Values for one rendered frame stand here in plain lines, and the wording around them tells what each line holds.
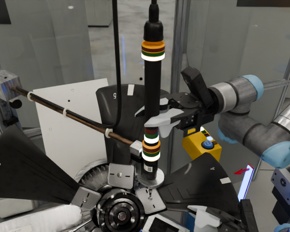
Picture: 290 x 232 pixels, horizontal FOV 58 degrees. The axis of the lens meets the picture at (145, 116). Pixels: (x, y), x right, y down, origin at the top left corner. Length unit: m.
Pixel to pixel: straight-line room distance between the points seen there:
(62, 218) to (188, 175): 0.39
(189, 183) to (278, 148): 0.27
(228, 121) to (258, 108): 1.22
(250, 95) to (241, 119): 0.07
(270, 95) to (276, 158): 1.31
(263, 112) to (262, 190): 0.78
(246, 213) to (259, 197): 1.72
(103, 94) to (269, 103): 1.44
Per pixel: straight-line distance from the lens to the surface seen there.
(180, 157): 1.83
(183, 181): 0.82
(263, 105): 1.98
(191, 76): 0.57
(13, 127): 0.68
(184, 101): 0.61
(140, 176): 0.70
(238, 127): 0.75
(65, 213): 0.85
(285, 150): 0.70
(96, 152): 0.95
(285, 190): 1.24
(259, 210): 2.39
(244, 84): 0.72
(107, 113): 0.77
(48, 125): 0.95
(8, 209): 0.90
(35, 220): 0.86
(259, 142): 0.71
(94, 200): 0.73
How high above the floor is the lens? 1.80
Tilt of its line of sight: 35 degrees down
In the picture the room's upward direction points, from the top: straight up
